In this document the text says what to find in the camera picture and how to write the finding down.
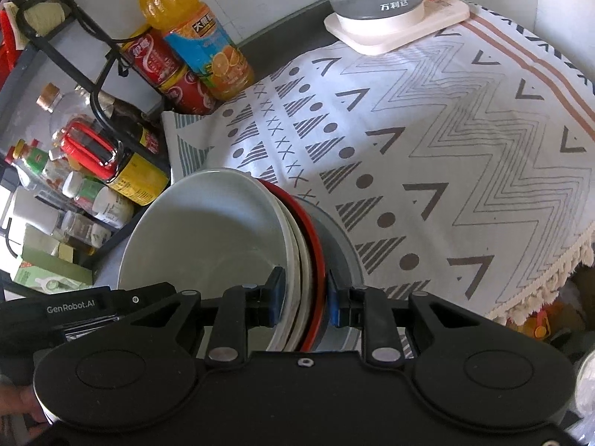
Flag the red and black gadget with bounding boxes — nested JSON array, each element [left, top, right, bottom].
[[60, 120, 124, 183]]

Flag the white ceramic bowl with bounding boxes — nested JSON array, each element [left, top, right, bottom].
[[116, 168, 298, 353]]

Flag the white-capped green label jar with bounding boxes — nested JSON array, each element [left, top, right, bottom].
[[60, 171, 136, 229]]

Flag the patterned white tablecloth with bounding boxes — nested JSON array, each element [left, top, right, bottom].
[[162, 2, 595, 359]]

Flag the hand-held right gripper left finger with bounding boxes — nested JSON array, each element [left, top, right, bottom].
[[125, 267, 286, 366]]

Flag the black wire rack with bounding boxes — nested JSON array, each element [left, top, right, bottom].
[[0, 0, 174, 284]]

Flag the clear glass bottle with cork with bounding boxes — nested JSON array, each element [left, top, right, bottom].
[[37, 83, 122, 149]]

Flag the white plastic container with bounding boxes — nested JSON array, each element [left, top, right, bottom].
[[9, 188, 62, 237]]

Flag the red drink can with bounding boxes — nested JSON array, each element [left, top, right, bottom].
[[158, 65, 220, 117], [120, 30, 187, 90]]

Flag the green and white box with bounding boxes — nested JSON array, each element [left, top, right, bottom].
[[13, 245, 94, 294]]

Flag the dark soy sauce bottle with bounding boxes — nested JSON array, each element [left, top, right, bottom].
[[95, 90, 171, 206]]

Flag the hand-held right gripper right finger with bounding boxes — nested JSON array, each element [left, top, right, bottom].
[[327, 269, 484, 366]]

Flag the red plastic bag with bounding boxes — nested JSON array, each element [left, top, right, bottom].
[[0, 8, 27, 82]]

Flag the ball of pale twine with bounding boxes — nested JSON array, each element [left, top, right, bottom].
[[22, 0, 67, 37]]

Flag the yellow orange packaging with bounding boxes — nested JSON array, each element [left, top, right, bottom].
[[509, 301, 584, 341]]

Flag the red plate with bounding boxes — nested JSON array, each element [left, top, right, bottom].
[[258, 177, 327, 352]]

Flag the small clear spice jar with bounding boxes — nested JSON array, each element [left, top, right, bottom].
[[55, 210, 113, 248]]

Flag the person's left hand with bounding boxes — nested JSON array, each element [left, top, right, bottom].
[[0, 372, 49, 428]]

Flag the orange juice bottle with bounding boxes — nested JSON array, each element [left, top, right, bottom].
[[130, 0, 255, 102]]

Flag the cream kettle base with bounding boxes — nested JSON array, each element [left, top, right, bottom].
[[324, 0, 470, 55]]

